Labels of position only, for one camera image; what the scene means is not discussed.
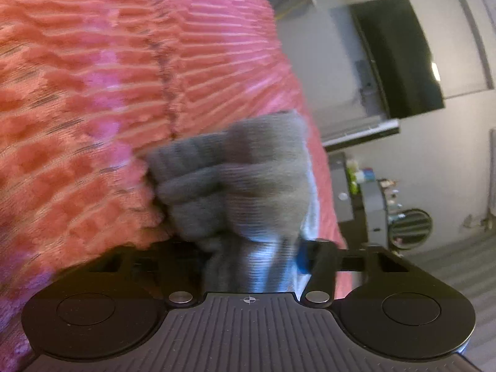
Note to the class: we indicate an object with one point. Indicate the white wall shelf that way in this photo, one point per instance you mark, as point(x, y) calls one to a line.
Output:
point(360, 131)

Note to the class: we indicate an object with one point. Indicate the dark dresser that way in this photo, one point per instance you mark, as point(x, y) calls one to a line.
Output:
point(362, 209)

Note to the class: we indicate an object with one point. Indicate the grey pants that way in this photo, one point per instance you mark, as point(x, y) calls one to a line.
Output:
point(240, 186)

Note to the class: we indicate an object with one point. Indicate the round black mirror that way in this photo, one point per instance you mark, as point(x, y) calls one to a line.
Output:
point(411, 228)

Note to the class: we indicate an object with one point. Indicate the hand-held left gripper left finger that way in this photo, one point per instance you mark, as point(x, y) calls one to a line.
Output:
point(162, 279)

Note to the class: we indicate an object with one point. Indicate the pink ribbed blanket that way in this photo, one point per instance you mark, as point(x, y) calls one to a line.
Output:
point(97, 97)

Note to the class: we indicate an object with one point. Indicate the black wall television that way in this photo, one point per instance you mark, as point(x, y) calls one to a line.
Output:
point(399, 58)

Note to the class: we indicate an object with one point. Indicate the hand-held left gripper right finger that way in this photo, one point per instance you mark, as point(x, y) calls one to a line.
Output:
point(307, 257)

